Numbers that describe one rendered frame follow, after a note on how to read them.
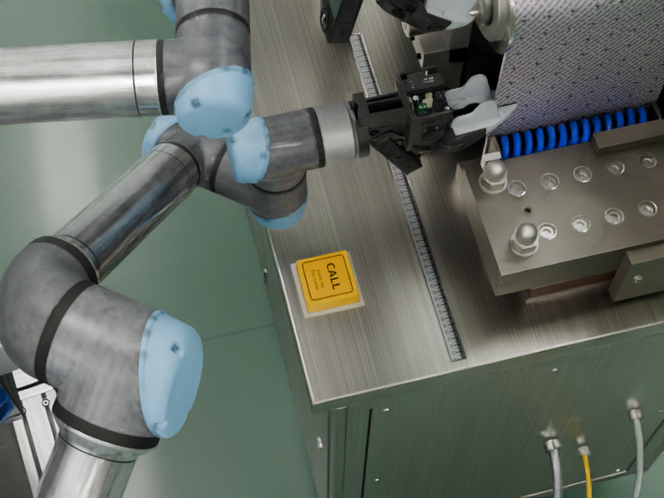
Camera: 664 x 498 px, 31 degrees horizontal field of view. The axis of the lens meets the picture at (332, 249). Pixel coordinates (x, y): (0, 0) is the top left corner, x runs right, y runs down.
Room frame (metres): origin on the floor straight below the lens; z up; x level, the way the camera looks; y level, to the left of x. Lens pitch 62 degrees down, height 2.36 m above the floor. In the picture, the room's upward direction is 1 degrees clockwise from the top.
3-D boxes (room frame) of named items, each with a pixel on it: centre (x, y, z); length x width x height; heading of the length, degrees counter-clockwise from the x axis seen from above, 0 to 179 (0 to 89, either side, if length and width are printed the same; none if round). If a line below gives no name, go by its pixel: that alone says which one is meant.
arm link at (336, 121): (0.81, 0.00, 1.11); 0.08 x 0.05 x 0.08; 15
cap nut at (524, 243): (0.70, -0.24, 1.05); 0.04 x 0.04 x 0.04
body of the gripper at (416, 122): (0.83, -0.08, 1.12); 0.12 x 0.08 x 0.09; 105
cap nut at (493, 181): (0.79, -0.20, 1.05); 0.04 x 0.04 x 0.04
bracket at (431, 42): (0.94, -0.13, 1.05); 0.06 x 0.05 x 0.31; 105
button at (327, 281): (0.71, 0.01, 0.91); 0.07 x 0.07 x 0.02; 15
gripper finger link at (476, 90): (0.88, -0.18, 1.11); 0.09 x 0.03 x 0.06; 106
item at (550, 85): (0.89, -0.31, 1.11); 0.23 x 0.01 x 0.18; 105
